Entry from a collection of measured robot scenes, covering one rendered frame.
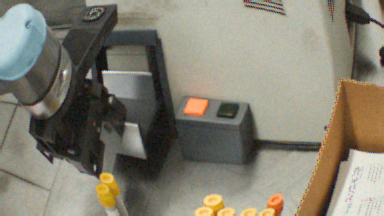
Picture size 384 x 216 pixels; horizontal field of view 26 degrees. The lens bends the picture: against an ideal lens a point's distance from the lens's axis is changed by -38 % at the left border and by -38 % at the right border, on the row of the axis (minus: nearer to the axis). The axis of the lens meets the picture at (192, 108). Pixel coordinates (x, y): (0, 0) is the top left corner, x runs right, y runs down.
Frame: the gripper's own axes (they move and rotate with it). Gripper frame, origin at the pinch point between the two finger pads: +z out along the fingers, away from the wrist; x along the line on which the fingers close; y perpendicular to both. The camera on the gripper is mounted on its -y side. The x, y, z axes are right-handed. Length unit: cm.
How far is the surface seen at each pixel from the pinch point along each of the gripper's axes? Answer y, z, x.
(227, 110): -3.9, 1.4, 10.0
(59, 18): -70, 141, -91
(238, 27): -9.7, -5.2, 12.0
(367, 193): 6.1, -5.5, 32.4
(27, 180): -12, 114, -77
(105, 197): 9.7, -12.5, 5.7
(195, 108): -3.8, 1.3, 7.3
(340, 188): 5.1, -4.6, 27.3
